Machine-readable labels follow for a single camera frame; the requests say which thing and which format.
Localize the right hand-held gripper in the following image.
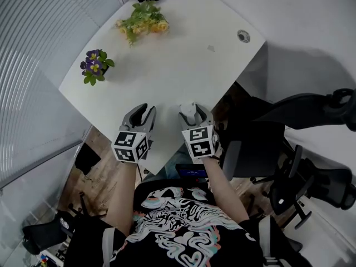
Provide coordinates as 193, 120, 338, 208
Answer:
177, 102, 221, 160

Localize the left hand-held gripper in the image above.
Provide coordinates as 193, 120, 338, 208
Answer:
111, 103, 157, 164

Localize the white tape measure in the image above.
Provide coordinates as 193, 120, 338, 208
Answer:
177, 101, 202, 123

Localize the person's left forearm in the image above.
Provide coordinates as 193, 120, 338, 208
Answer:
106, 159, 140, 236

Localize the person's right forearm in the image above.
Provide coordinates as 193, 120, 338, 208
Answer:
201, 155, 250, 225

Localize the black device with blue screen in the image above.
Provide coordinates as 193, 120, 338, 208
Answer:
175, 164, 209, 184

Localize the black box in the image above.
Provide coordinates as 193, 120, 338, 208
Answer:
74, 142, 102, 175

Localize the purple potted flower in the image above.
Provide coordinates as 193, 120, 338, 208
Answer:
80, 48, 116, 86

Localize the black office chair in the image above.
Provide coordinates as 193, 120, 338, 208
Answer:
250, 144, 354, 231
219, 87, 356, 184
22, 190, 112, 256

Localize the yellow artificial flower bouquet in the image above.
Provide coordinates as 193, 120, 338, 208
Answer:
115, 0, 170, 47

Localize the black printed t-shirt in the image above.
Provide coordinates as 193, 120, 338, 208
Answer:
63, 186, 304, 267

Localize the white window blind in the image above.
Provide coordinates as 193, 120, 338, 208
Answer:
0, 0, 125, 190

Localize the round desk cable grommet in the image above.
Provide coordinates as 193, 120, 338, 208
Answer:
236, 29, 251, 42

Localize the grey shoulder strap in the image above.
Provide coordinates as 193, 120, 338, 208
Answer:
101, 226, 117, 267
258, 215, 280, 267

